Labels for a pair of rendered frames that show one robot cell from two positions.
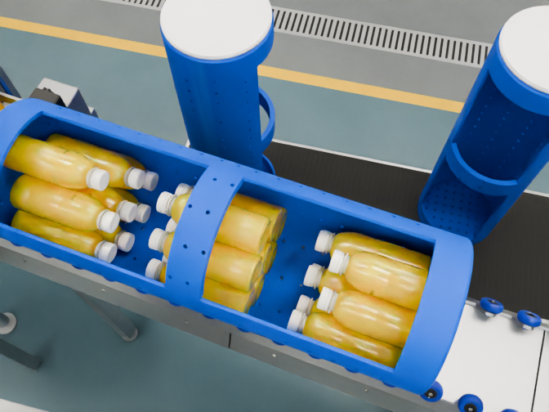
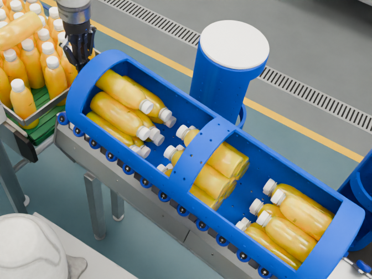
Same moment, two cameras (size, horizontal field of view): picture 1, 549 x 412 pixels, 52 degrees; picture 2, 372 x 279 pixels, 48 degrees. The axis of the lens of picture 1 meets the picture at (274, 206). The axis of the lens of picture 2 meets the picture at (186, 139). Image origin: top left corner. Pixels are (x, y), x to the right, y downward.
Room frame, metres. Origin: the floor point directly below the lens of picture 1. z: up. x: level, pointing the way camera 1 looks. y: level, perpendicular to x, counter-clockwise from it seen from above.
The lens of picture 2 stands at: (-0.27, 0.09, 2.14)
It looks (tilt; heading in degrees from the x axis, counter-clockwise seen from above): 54 degrees down; 7
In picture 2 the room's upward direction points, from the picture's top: 11 degrees clockwise
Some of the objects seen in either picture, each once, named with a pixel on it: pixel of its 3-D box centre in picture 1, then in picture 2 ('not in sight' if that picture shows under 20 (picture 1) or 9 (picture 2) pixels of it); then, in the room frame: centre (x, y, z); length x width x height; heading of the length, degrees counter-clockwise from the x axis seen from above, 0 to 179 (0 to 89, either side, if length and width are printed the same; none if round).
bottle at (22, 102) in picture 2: not in sight; (24, 105); (0.51, 0.75, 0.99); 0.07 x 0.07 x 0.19
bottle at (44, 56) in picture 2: not in sight; (52, 68); (0.70, 0.74, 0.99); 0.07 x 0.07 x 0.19
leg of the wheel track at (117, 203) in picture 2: not in sight; (117, 188); (0.65, 0.49, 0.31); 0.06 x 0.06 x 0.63; 68
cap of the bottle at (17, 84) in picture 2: not in sight; (17, 84); (0.51, 0.75, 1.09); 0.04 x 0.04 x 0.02
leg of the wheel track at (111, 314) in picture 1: (106, 309); (96, 208); (0.52, 0.54, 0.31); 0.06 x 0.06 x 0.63; 68
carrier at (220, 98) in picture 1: (229, 120); (216, 114); (1.05, 0.14, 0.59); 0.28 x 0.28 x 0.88
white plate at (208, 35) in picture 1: (216, 15); (234, 44); (1.05, 0.14, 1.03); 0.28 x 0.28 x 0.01
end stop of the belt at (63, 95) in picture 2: not in sight; (70, 91); (0.64, 0.65, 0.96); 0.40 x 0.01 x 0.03; 158
